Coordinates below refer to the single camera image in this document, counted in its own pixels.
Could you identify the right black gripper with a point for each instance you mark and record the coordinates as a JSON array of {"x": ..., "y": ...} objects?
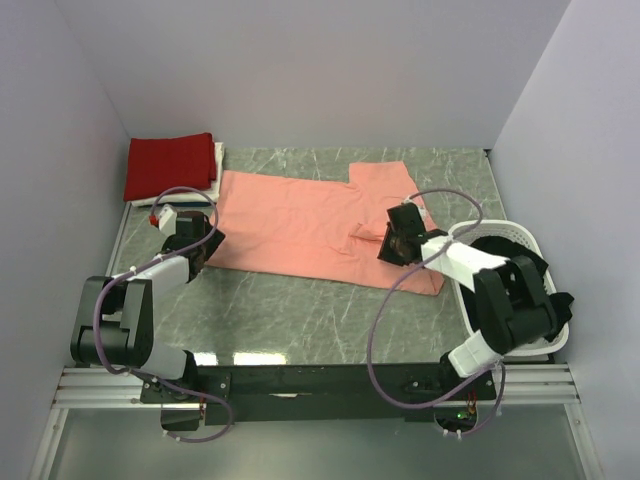
[{"x": 384, "y": 252}]

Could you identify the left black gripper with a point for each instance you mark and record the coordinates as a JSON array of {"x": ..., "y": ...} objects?
[{"x": 212, "y": 243}]

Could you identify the pink t-shirt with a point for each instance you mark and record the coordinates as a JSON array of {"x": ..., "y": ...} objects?
[{"x": 325, "y": 230}]

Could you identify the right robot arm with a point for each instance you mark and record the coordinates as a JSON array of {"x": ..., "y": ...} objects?
[{"x": 459, "y": 262}]

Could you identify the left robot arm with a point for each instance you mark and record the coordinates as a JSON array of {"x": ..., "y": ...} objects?
[{"x": 115, "y": 316}]

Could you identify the folded white t-shirt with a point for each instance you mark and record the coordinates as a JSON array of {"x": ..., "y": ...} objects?
[{"x": 214, "y": 189}]

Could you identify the folded blue t-shirt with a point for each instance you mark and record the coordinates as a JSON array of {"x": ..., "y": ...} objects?
[{"x": 140, "y": 204}]

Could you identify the folded red t-shirt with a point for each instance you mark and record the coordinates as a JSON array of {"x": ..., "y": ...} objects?
[{"x": 155, "y": 165}]

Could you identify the black t-shirt in basket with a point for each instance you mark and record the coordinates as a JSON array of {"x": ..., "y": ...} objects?
[{"x": 545, "y": 280}]

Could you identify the black base beam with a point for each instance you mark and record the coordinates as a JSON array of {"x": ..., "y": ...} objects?
[{"x": 322, "y": 392}]

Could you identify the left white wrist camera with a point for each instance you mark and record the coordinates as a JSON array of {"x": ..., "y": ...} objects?
[{"x": 165, "y": 220}]

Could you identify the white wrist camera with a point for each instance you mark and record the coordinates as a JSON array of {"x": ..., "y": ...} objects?
[
  {"x": 422, "y": 210},
  {"x": 165, "y": 220}
]

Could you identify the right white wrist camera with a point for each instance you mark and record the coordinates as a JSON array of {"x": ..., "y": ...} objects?
[{"x": 422, "y": 210}]

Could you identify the aluminium frame rail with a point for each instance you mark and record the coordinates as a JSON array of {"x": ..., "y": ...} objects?
[{"x": 81, "y": 388}]

